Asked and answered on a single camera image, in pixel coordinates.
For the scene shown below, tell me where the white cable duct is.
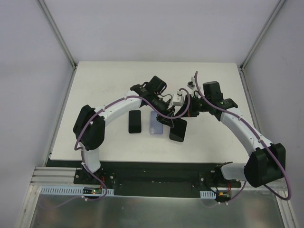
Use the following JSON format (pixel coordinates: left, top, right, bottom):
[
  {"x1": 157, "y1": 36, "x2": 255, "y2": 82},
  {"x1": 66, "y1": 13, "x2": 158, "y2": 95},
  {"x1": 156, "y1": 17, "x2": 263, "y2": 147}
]
[
  {"x1": 40, "y1": 186, "x2": 114, "y2": 197},
  {"x1": 199, "y1": 190, "x2": 217, "y2": 200}
]

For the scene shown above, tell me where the purple cable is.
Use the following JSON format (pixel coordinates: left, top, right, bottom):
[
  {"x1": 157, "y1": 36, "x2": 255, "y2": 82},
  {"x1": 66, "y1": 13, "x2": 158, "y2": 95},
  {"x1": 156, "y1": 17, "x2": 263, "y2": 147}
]
[
  {"x1": 75, "y1": 87, "x2": 190, "y2": 202},
  {"x1": 193, "y1": 71, "x2": 292, "y2": 205}
]

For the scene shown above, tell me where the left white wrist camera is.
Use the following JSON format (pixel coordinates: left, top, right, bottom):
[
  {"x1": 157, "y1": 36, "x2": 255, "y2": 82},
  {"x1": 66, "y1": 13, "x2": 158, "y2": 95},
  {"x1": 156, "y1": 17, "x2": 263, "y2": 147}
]
[{"x1": 169, "y1": 90, "x2": 184, "y2": 108}]

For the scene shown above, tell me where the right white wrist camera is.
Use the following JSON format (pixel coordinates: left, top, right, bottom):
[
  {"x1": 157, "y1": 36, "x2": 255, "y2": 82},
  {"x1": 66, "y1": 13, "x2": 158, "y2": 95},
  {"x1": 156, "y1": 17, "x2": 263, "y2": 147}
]
[{"x1": 187, "y1": 77, "x2": 196, "y2": 90}]

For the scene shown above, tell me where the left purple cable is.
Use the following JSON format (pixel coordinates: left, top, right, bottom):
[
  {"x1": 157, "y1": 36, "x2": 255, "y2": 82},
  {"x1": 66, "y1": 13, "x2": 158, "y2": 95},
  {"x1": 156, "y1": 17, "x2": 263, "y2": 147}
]
[{"x1": 75, "y1": 87, "x2": 190, "y2": 202}]

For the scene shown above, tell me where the right aluminium frame post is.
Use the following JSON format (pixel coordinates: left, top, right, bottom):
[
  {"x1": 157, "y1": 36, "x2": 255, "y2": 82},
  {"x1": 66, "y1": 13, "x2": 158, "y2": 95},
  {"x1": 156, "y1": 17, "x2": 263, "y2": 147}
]
[{"x1": 239, "y1": 0, "x2": 287, "y2": 71}]

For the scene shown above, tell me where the aluminium frame post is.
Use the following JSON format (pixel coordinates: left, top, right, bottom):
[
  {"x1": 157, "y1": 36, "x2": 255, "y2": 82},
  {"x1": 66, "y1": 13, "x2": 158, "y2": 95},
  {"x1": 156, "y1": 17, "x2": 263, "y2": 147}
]
[
  {"x1": 37, "y1": 0, "x2": 78, "y2": 69},
  {"x1": 239, "y1": 0, "x2": 287, "y2": 71}
]

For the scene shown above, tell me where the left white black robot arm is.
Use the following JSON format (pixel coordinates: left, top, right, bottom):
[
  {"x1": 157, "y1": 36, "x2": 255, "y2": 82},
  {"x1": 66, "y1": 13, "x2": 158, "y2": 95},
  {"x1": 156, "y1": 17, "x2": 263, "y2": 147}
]
[{"x1": 73, "y1": 76, "x2": 184, "y2": 173}]

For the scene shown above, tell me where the reflective metal sheet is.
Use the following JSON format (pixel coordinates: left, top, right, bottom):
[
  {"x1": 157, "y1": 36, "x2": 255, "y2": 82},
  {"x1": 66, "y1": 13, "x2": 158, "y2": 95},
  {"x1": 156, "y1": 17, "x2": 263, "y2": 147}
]
[{"x1": 31, "y1": 190, "x2": 284, "y2": 228}]

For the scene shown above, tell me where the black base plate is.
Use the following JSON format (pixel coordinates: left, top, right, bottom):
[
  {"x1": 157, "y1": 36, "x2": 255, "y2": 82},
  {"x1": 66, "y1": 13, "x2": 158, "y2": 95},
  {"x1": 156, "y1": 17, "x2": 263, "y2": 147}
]
[{"x1": 46, "y1": 160, "x2": 241, "y2": 198}]

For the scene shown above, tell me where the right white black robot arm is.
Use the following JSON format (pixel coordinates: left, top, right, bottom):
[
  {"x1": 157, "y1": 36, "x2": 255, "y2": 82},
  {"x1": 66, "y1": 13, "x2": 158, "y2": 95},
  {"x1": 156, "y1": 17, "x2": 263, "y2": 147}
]
[{"x1": 181, "y1": 81, "x2": 286, "y2": 187}]

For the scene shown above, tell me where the aluminium rail profile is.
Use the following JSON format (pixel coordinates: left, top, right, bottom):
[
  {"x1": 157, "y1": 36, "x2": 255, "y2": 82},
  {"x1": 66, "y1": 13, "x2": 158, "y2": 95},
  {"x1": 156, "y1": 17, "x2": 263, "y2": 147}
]
[{"x1": 30, "y1": 167, "x2": 80, "y2": 185}]

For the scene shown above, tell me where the left aluminium frame post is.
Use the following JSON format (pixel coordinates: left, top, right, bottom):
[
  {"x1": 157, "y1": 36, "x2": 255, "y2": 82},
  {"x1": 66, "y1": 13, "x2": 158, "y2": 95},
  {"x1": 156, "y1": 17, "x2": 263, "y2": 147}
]
[{"x1": 37, "y1": 0, "x2": 78, "y2": 69}]

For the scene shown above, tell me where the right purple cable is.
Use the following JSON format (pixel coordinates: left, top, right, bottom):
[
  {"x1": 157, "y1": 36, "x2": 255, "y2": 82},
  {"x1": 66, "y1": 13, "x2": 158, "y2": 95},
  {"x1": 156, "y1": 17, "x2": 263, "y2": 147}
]
[{"x1": 193, "y1": 71, "x2": 292, "y2": 205}]

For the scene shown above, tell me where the left white cable duct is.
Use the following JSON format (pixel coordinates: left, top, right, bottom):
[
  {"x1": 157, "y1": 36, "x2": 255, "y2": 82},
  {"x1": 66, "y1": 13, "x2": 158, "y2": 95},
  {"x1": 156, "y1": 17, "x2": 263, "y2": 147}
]
[{"x1": 40, "y1": 186, "x2": 114, "y2": 197}]

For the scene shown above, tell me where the right white cable duct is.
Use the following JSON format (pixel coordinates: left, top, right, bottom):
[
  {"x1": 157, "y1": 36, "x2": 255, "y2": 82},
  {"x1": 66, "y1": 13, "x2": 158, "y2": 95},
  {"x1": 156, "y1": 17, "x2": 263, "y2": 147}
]
[{"x1": 199, "y1": 190, "x2": 217, "y2": 200}]

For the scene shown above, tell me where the black smartphone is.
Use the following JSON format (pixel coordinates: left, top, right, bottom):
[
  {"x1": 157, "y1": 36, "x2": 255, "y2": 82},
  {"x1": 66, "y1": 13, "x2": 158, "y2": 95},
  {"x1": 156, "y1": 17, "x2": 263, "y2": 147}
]
[
  {"x1": 128, "y1": 110, "x2": 142, "y2": 134},
  {"x1": 169, "y1": 119, "x2": 187, "y2": 143}
]

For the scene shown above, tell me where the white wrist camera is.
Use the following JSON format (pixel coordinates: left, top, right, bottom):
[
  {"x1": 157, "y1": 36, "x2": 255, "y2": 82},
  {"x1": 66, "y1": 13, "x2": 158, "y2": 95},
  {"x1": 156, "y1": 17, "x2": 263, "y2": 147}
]
[
  {"x1": 169, "y1": 90, "x2": 184, "y2": 108},
  {"x1": 187, "y1": 77, "x2": 196, "y2": 90}
]

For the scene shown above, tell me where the lilac phone case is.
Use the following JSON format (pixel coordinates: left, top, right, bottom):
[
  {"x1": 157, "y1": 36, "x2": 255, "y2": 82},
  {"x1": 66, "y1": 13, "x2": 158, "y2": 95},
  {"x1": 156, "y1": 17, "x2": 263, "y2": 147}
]
[{"x1": 149, "y1": 111, "x2": 163, "y2": 135}]

